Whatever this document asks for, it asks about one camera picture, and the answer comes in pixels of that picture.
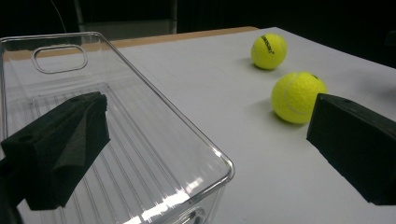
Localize wooden table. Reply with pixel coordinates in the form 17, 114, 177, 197
2, 25, 260, 62

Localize clear plastic bin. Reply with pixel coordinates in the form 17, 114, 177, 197
0, 31, 236, 224

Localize white board sheet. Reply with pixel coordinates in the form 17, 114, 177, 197
0, 27, 396, 224

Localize thin background cable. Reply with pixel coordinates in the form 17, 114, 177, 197
50, 0, 68, 34

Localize yellow tennis ball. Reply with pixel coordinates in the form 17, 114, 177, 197
250, 33, 288, 71
270, 71, 328, 125

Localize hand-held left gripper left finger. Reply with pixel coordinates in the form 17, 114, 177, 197
0, 91, 112, 211

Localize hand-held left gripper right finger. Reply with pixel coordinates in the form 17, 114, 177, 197
305, 92, 396, 206

